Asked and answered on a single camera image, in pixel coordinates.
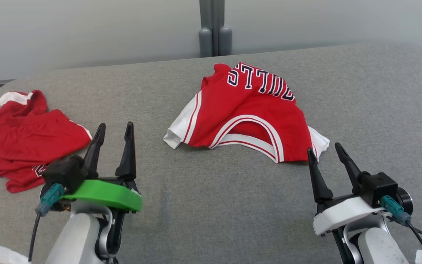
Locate left cable with teal connector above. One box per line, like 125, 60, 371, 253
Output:
28, 183, 65, 263

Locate red Bulls 23 shorts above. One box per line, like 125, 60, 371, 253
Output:
0, 90, 93, 194

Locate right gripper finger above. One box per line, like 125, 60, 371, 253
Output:
335, 142, 362, 195
307, 147, 334, 204

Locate right cable with teal connector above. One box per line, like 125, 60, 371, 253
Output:
381, 195, 422, 264

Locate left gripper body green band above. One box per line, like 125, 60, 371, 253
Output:
61, 178, 142, 213

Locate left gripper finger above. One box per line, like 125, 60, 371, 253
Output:
82, 123, 106, 180
115, 122, 137, 180

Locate cable with teal connector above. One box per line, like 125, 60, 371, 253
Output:
28, 183, 65, 263
381, 195, 422, 264

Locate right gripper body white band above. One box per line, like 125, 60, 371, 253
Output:
313, 194, 386, 236

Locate grey vertical wall post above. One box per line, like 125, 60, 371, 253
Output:
198, 0, 233, 58

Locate red Bulls jersey shirt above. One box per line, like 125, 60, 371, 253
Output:
163, 62, 330, 164

